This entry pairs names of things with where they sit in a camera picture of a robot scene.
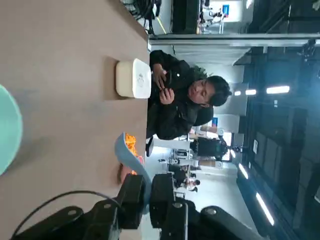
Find small orange popcorn portion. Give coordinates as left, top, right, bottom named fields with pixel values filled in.
left=124, top=133, right=138, bottom=157

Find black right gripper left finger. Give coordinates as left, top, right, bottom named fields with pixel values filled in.
left=14, top=174, right=147, bottom=240

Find blue spoon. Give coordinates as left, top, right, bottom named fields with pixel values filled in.
left=114, top=132, right=153, bottom=216

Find white lidded container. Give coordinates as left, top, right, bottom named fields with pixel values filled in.
left=115, top=58, right=152, bottom=100

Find thin black cable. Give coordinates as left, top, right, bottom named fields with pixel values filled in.
left=11, top=190, right=120, bottom=238

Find green bowl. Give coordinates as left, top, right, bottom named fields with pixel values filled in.
left=0, top=84, right=24, bottom=176

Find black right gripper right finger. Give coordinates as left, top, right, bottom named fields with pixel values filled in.
left=149, top=173, right=262, bottom=240

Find ceiling light bar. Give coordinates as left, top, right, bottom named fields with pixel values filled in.
left=233, top=84, right=291, bottom=97
left=254, top=191, right=276, bottom=226

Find distant seated person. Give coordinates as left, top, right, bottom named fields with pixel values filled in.
left=184, top=178, right=201, bottom=193

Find black equipment rig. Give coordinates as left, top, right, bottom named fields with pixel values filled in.
left=189, top=136, right=230, bottom=161

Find tangled black cables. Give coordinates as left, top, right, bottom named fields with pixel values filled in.
left=121, top=0, right=164, bottom=35

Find aluminium frame post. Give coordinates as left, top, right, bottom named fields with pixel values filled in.
left=148, top=33, right=320, bottom=48

